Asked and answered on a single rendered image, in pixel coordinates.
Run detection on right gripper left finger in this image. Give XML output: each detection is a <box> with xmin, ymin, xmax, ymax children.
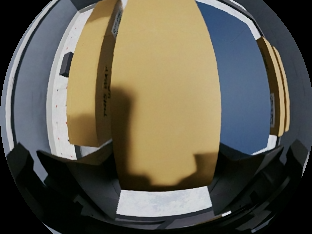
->
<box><xmin>36</xmin><ymin>142</ymin><xmax>122</xmax><ymax>221</ymax></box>

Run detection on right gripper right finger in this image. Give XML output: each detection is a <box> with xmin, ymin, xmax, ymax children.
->
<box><xmin>207</xmin><ymin>142</ymin><xmax>284</xmax><ymax>216</ymax></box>

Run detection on brown cardboard carton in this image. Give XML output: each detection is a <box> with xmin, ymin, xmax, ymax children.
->
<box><xmin>271</xmin><ymin>46</ymin><xmax>290</xmax><ymax>131</ymax></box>
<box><xmin>66</xmin><ymin>0</ymin><xmax>124</xmax><ymax>148</ymax></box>
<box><xmin>110</xmin><ymin>0</ymin><xmax>221</xmax><ymax>192</ymax></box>
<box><xmin>256</xmin><ymin>36</ymin><xmax>285</xmax><ymax>137</ymax></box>

